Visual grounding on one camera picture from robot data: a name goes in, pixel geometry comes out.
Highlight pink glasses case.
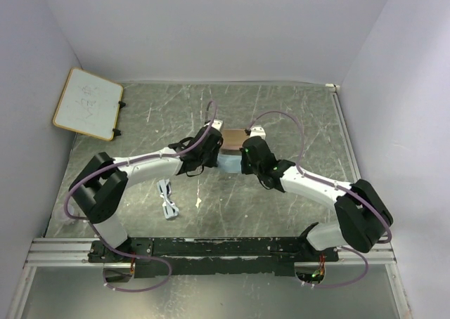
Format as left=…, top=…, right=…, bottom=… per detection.
left=221, top=129, right=248, bottom=151

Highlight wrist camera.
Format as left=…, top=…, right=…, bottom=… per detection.
left=245, top=125, right=266, bottom=140
left=205, top=119, right=224, bottom=131

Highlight aluminium rail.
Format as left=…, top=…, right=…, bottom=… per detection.
left=25, top=238, right=397, bottom=267

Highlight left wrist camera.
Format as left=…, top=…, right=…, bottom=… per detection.
left=205, top=119, right=224, bottom=131

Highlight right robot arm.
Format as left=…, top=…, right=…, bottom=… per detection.
left=240, top=136, right=393, bottom=261

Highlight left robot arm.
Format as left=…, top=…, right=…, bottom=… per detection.
left=70, top=120, right=223, bottom=262

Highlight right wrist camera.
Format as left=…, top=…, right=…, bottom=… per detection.
left=245, top=125, right=266, bottom=140

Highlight light blue cleaning cloth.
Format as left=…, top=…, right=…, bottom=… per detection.
left=217, top=154, right=242, bottom=174

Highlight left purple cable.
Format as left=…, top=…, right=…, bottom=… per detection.
left=63, top=100, right=217, bottom=292

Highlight small whiteboard with orange frame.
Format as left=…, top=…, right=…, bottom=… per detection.
left=53, top=67, right=126, bottom=141

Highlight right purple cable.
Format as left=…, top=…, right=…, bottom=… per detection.
left=245, top=110, right=394, bottom=289

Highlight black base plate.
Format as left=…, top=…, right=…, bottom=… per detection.
left=87, top=236, right=340, bottom=280

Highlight white sunglasses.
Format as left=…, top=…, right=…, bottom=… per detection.
left=157, top=179, right=179, bottom=220

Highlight purple cable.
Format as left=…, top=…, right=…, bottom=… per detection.
left=245, top=110, right=394, bottom=289
left=63, top=100, right=217, bottom=292

